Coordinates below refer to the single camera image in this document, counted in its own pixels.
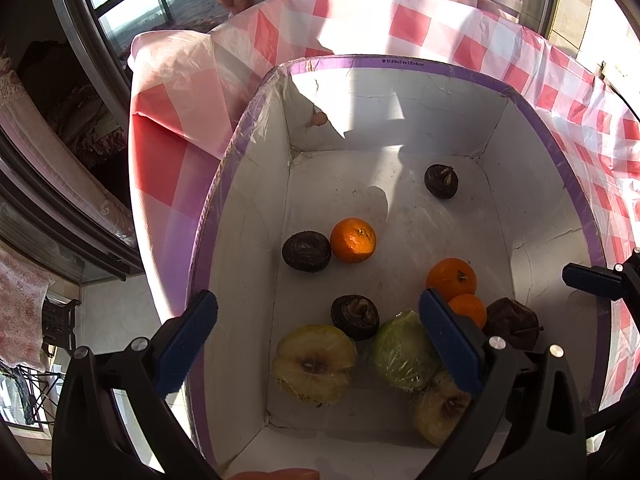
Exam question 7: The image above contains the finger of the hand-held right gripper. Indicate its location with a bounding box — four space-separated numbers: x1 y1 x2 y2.
561 247 640 302

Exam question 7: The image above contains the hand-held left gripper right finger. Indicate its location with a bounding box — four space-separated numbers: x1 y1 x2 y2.
416 288 587 480

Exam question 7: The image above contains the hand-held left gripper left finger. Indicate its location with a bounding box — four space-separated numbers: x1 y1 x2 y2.
51 289 221 480

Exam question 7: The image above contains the green plastic-wrapped apple half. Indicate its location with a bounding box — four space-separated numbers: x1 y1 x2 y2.
369 310 442 394

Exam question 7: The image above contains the dark wrinkled passion fruit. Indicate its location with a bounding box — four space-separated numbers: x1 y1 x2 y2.
424 163 459 200
330 294 381 341
483 297 545 352
281 230 332 274

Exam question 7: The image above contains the tangerine with leafy stem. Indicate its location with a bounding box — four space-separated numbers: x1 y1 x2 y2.
426 258 478 303

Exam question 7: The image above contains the yellow-green plastic-wrapped apple half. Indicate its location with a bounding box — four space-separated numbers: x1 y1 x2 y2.
410 370 473 447
271 324 359 407

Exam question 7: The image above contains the purple rimmed white cardboard box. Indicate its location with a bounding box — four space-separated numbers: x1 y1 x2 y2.
185 54 615 480

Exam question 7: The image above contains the black folding rack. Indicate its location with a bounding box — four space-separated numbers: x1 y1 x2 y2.
0 297 82 428

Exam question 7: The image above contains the pink floral cloth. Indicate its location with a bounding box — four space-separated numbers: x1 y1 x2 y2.
0 247 55 368

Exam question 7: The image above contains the red white checkered tablecloth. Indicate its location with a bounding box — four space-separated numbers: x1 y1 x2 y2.
126 0 640 461

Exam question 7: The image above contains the dark framed window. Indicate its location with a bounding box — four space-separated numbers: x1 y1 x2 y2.
50 0 346 76

